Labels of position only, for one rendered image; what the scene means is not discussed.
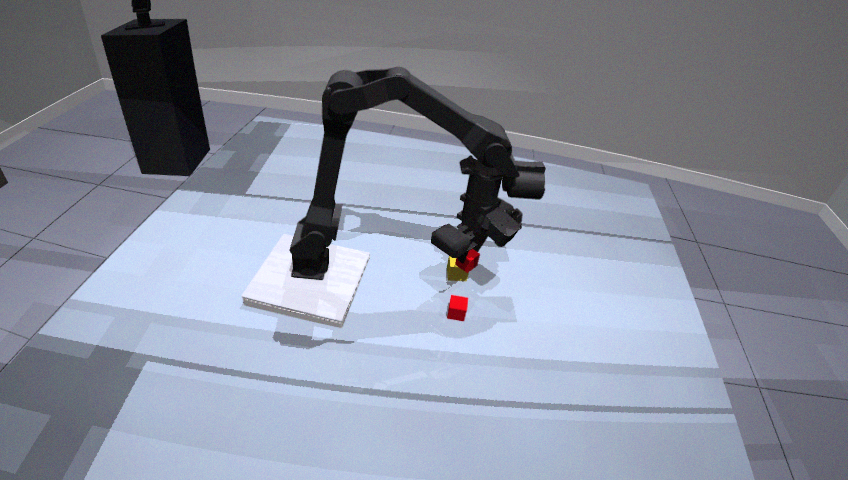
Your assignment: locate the red cube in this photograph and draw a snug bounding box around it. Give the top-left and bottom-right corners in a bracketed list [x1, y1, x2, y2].
[447, 295, 468, 321]
[455, 249, 480, 273]

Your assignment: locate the yellow cube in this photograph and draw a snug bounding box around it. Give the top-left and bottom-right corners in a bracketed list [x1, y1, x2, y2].
[447, 256, 469, 282]

